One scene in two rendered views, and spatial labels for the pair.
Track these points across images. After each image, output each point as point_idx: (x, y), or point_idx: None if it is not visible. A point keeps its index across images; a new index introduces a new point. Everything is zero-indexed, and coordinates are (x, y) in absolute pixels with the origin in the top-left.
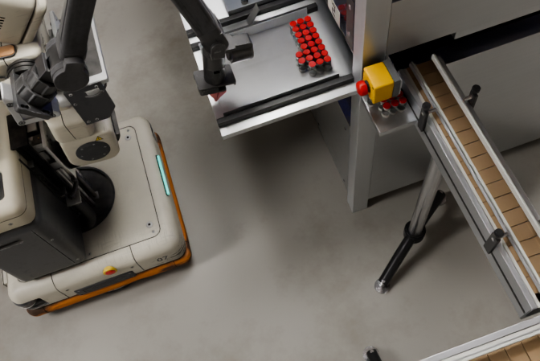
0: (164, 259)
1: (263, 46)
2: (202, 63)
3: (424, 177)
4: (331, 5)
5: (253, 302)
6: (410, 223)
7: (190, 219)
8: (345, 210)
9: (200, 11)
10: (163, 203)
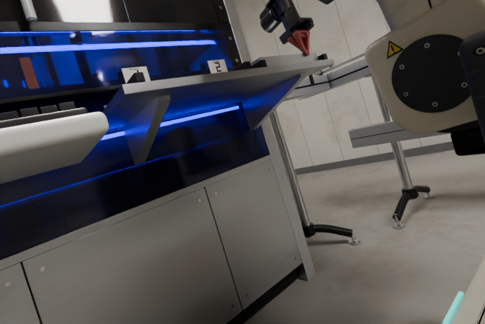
0: None
1: None
2: (291, 6)
3: (284, 147)
4: (214, 66)
5: (459, 275)
6: (304, 216)
7: None
8: (317, 278)
9: None
10: (477, 276)
